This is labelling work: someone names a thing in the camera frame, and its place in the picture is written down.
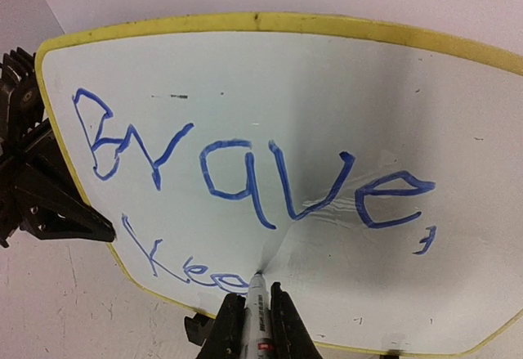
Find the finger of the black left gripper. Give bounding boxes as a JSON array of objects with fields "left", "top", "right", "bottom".
[
  {"left": 16, "top": 123, "right": 83, "bottom": 204},
  {"left": 14, "top": 164, "right": 115, "bottom": 243}
]

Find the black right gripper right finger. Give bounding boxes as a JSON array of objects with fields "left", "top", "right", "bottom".
[{"left": 270, "top": 282, "right": 322, "bottom": 359}]

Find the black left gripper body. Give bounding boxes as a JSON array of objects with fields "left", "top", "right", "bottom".
[{"left": 1, "top": 47, "right": 53, "bottom": 247}]

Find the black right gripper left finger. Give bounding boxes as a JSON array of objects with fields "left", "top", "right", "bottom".
[{"left": 198, "top": 293, "right": 245, "bottom": 359}]

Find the black whiteboard marker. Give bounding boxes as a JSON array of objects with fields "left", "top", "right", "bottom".
[{"left": 240, "top": 272, "right": 275, "bottom": 358}]

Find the yellow framed small whiteboard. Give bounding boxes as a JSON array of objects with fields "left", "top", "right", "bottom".
[{"left": 35, "top": 12, "right": 522, "bottom": 356}]

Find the black whiteboard stand clip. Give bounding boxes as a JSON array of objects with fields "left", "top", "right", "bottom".
[
  {"left": 184, "top": 313, "right": 214, "bottom": 347},
  {"left": 387, "top": 349, "right": 403, "bottom": 357}
]

